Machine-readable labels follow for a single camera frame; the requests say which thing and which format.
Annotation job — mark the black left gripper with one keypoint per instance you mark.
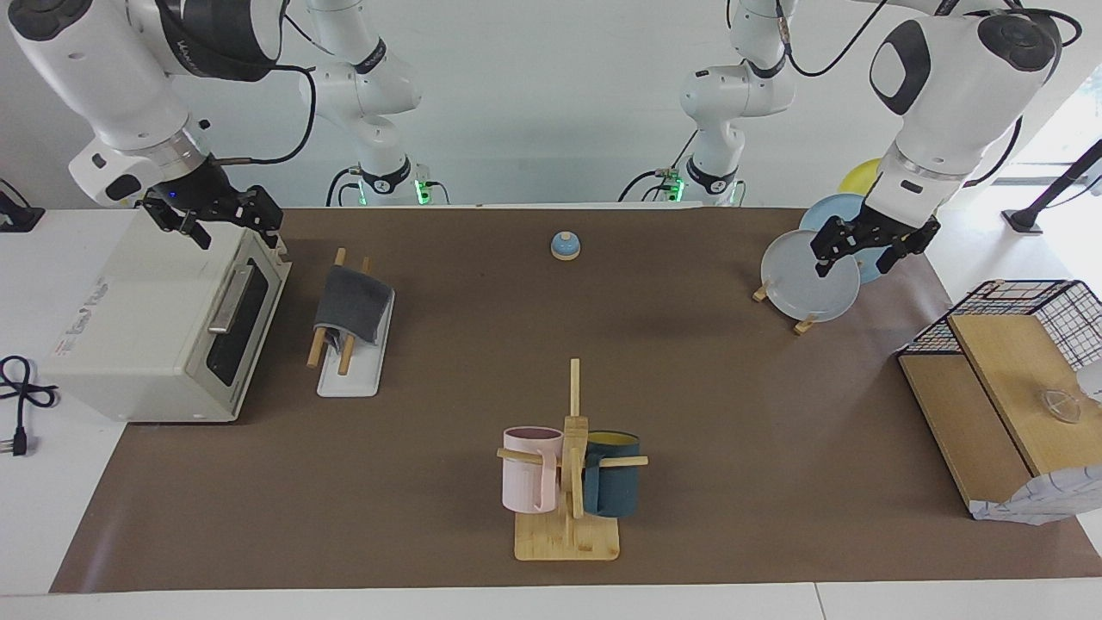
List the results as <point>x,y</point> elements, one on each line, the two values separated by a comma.
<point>878,226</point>

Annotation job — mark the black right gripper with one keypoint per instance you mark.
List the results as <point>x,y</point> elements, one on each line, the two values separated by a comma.
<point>198,189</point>

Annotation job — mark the purple and grey towel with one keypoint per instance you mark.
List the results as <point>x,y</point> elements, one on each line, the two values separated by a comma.
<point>353,301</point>

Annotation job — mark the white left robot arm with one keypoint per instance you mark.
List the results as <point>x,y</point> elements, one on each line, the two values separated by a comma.
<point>956,77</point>

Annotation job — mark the wooden plate rack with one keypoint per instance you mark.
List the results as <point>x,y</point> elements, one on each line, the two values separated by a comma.
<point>805,325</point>

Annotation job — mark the white towel rack wooden bars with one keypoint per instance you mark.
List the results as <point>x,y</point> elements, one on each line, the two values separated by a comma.
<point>349,383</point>

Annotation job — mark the light blue plate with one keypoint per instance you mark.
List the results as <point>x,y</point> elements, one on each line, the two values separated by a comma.
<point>839,207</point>

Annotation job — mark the yellow plate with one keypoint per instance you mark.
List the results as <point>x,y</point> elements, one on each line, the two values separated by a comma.
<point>861,181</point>

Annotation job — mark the grey plate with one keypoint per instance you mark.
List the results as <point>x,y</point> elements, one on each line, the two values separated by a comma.
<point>801,284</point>

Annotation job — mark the beige toaster oven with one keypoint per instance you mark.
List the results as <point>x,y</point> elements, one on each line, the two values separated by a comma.
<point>138,327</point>

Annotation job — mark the black stand leg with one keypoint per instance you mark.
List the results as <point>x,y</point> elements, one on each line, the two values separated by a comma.
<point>1024,220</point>

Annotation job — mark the clear glass lid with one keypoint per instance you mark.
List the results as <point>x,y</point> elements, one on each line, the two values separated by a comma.
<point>1059,405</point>

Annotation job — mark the brown table mat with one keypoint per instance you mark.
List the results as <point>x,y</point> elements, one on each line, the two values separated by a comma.
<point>775,474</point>

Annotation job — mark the white marbled paper sheet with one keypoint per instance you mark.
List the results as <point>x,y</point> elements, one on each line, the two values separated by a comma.
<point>1033,504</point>

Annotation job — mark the dark teal mug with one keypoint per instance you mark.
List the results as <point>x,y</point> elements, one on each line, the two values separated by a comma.
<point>616,495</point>

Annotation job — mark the pink mug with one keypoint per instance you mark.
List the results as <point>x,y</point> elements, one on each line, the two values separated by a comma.
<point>521,486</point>

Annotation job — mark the wooden mug tree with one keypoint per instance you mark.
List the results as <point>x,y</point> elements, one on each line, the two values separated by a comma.
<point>568,542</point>

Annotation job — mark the black clamp mount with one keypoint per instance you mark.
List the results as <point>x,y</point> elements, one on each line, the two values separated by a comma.
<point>17,220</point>

